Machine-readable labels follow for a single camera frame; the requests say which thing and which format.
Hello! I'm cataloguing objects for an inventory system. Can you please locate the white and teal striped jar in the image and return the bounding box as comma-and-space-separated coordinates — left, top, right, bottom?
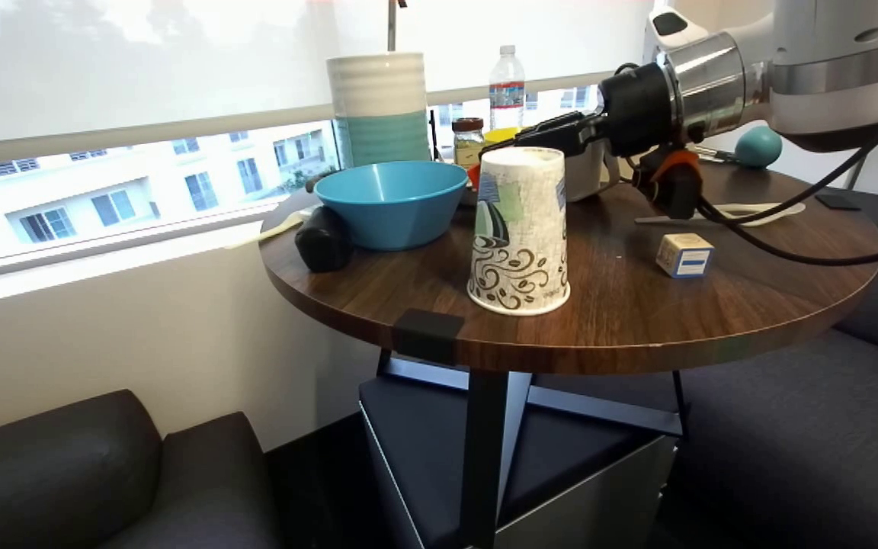
328, 51, 432, 170

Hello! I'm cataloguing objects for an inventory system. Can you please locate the black metal table base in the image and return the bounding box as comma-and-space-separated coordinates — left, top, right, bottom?
374, 347, 690, 549

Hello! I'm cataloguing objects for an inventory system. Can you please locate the dark grey fabric sofa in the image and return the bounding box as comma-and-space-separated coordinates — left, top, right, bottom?
662, 189, 878, 549

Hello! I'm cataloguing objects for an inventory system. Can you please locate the yellow plate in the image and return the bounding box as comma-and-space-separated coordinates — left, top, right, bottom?
480, 125, 526, 150

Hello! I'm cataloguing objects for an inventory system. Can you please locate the small white cardboard box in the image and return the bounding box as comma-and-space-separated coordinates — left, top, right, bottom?
652, 229, 716, 281

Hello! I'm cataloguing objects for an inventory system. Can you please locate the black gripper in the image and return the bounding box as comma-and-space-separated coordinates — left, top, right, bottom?
599, 61, 681, 161

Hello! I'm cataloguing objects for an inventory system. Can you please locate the thick black cable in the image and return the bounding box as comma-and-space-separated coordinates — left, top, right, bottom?
695, 79, 878, 271

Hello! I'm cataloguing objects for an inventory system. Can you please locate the blue plastic bowl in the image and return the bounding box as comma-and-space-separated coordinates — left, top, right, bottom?
310, 159, 473, 252

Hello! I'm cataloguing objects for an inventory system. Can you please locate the small black object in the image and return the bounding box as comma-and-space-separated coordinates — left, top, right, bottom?
294, 205, 354, 273

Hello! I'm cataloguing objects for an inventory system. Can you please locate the clear plastic water bottle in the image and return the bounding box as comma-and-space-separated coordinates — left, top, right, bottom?
484, 41, 530, 137

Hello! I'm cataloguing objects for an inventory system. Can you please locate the printed white paper cup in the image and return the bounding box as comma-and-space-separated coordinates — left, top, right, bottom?
463, 144, 573, 316

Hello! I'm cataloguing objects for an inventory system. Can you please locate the thin metal rod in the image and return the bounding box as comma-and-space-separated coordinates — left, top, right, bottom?
385, 0, 408, 59

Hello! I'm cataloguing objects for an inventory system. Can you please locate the white roller blind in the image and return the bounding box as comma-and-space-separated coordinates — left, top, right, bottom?
0, 0, 660, 170

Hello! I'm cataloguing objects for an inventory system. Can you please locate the onion salt glass jar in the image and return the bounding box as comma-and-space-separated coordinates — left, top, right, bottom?
450, 114, 489, 176

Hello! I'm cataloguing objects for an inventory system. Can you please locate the pale wooden spoon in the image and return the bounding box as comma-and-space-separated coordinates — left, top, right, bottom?
709, 198, 811, 229

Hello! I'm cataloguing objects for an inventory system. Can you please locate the black leather sofa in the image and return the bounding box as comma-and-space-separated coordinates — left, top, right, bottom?
0, 387, 294, 549

